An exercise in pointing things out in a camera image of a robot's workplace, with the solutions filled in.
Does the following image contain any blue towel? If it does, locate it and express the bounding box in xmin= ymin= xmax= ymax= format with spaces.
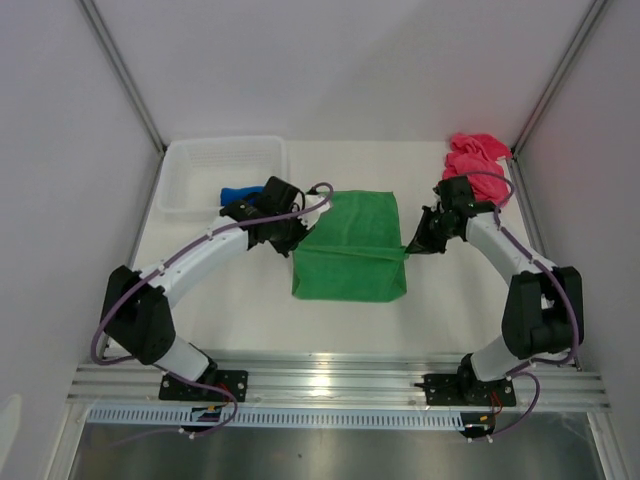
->
xmin=220 ymin=186 xmax=264 ymax=207

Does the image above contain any green towel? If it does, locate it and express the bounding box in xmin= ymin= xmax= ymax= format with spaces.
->
xmin=292 ymin=190 xmax=407 ymax=303

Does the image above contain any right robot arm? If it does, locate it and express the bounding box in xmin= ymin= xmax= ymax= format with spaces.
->
xmin=406 ymin=176 xmax=584 ymax=404

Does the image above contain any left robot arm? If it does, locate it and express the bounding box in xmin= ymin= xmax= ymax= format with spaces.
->
xmin=93 ymin=176 xmax=333 ymax=400

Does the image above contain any pink towel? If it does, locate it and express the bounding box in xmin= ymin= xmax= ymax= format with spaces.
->
xmin=442 ymin=133 xmax=511 ymax=207

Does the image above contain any white plastic basket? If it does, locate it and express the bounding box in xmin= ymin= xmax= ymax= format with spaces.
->
xmin=156 ymin=135 xmax=289 ymax=222

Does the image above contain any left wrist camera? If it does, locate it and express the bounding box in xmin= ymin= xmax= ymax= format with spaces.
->
xmin=300 ymin=194 xmax=332 ymax=224

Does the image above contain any aluminium frame rail right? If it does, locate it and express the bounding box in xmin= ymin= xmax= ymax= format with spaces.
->
xmin=507 ymin=152 xmax=584 ymax=371

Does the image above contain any aluminium front rail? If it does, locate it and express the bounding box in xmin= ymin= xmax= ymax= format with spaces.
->
xmin=67 ymin=351 xmax=611 ymax=413

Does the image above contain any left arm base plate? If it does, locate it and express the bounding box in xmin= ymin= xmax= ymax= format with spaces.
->
xmin=158 ymin=369 xmax=249 ymax=403

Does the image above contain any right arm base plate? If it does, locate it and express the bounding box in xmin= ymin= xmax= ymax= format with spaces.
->
xmin=413 ymin=373 xmax=516 ymax=407

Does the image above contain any slotted cable duct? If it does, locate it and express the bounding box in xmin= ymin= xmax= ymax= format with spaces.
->
xmin=87 ymin=405 xmax=464 ymax=431

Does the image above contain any aluminium frame post right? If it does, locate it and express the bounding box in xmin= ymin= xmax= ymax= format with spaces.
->
xmin=511 ymin=0 xmax=613 ymax=158

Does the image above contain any aluminium frame post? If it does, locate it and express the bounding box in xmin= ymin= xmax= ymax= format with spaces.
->
xmin=511 ymin=0 xmax=613 ymax=158
xmin=76 ymin=0 xmax=167 ymax=157

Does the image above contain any aluminium frame post left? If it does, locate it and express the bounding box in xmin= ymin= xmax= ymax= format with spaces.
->
xmin=76 ymin=0 xmax=167 ymax=157

